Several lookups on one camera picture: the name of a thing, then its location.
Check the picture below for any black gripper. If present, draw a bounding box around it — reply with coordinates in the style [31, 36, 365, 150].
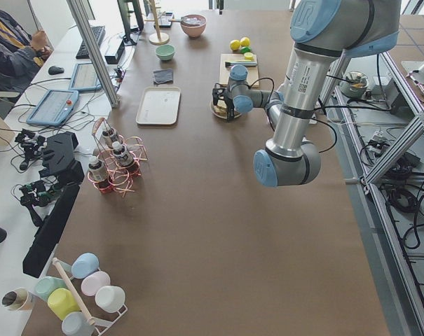
[212, 83, 235, 122]

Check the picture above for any toast bread slice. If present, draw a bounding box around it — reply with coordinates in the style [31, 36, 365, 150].
[212, 105, 226, 119]

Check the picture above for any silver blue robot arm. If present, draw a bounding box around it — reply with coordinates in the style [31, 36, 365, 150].
[212, 1, 401, 187]

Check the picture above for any cream rabbit tray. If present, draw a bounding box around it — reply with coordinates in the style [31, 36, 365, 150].
[135, 87, 181, 126]

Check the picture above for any bamboo cutting board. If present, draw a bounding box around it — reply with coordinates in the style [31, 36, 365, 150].
[219, 52, 260, 89]

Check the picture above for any yellow plastic knife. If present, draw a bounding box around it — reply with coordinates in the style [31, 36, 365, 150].
[224, 61, 258, 67]

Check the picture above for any green lime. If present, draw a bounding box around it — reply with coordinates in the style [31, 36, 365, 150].
[240, 46, 252, 54]

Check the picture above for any yellow lemon near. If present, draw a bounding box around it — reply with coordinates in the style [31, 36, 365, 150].
[229, 39, 240, 51]

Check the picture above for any yellow lemon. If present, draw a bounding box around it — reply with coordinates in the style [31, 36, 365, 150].
[229, 39, 240, 51]
[240, 36, 251, 47]

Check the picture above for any yellow lemon far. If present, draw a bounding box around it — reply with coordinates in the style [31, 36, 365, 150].
[240, 36, 251, 47]

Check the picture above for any grey folded cloth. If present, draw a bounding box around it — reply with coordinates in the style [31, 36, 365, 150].
[153, 69, 174, 85]

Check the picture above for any pink bowl with ice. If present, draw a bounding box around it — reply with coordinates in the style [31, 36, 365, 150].
[180, 14, 207, 38]

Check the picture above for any green ceramic bowl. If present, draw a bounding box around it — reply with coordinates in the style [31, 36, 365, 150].
[155, 44, 175, 61]

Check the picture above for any metal ice scoop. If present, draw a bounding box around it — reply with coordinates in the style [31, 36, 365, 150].
[169, 16, 202, 27]

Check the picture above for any wooden mug tree stand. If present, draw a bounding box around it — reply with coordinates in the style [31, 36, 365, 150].
[144, 0, 170, 46]

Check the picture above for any tea bottle two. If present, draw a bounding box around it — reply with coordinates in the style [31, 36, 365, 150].
[112, 141, 133, 167]

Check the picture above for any tea bottle three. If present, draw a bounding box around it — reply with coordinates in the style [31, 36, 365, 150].
[102, 128, 120, 148]

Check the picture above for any blue teach pendant far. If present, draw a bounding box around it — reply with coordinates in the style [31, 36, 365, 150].
[69, 63, 102, 92]

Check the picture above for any blue teach pendant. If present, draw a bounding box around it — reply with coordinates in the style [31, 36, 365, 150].
[26, 90, 79, 126]
[69, 63, 102, 92]

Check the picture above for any black keyboard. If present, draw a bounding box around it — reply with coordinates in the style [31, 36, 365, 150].
[75, 25, 107, 60]

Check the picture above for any tea bottle one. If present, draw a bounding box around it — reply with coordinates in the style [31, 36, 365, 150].
[88, 155, 108, 188]

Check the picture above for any blue teach pendant near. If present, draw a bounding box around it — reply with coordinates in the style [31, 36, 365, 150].
[26, 90, 79, 126]

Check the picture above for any black computer mouse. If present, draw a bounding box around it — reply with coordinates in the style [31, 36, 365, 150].
[48, 66, 64, 76]

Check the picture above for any seated person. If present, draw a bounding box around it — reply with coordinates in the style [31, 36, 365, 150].
[0, 9, 53, 94]

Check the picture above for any light blue plastic cup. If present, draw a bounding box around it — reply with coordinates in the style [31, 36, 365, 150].
[71, 253, 100, 279]

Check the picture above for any black long bar device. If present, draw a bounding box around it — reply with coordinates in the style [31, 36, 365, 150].
[22, 183, 80, 279]

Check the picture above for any pink plastic cup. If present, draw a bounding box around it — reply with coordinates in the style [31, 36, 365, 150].
[81, 270, 111, 297]

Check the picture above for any white plastic cup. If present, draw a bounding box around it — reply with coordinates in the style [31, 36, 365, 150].
[95, 285, 125, 313]

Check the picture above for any mint green plastic cup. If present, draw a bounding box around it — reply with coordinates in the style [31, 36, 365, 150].
[34, 276, 66, 302]

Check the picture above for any yellow plastic cup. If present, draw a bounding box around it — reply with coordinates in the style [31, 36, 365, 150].
[47, 288, 81, 321]

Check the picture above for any grey blue plastic cup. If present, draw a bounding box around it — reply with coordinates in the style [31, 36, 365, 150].
[62, 311, 95, 336]

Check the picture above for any paper cup with metal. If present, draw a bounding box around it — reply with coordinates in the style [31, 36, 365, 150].
[1, 288, 35, 311]

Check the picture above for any copper wire bottle rack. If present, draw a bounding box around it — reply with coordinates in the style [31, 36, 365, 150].
[87, 117, 148, 196]

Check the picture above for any aluminium frame post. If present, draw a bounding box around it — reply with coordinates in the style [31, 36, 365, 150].
[67, 0, 119, 109]

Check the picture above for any white wire cup rack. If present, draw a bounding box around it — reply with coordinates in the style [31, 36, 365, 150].
[51, 258, 128, 335]

